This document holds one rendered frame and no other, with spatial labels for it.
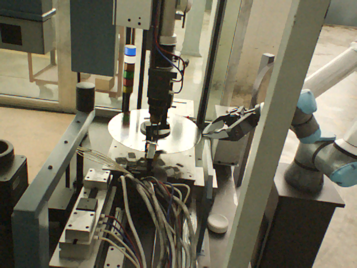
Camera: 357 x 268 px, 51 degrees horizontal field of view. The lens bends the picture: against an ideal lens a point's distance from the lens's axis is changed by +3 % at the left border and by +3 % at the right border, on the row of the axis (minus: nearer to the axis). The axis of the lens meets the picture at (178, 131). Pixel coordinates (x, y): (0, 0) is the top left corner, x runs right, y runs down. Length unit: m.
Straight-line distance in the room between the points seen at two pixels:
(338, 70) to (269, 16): 3.11
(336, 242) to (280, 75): 2.14
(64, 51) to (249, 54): 3.03
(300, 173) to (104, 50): 0.92
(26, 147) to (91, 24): 0.75
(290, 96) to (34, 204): 0.54
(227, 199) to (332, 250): 1.29
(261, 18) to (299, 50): 3.86
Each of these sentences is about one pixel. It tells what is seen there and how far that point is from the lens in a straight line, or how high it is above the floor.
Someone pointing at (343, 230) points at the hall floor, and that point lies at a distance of 2.75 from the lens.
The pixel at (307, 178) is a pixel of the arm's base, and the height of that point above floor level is 0.80.
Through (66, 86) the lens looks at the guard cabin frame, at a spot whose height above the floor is 0.88.
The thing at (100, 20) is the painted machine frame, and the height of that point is 1.36.
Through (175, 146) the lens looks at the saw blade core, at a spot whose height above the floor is 0.95.
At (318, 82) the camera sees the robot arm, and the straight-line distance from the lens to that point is 1.33.
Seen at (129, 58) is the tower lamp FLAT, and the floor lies 1.12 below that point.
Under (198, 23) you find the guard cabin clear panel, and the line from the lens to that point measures 1.65.
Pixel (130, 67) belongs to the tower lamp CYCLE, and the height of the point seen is 1.08.
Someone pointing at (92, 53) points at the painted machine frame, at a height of 1.27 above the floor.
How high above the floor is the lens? 1.55
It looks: 28 degrees down
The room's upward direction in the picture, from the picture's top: 8 degrees clockwise
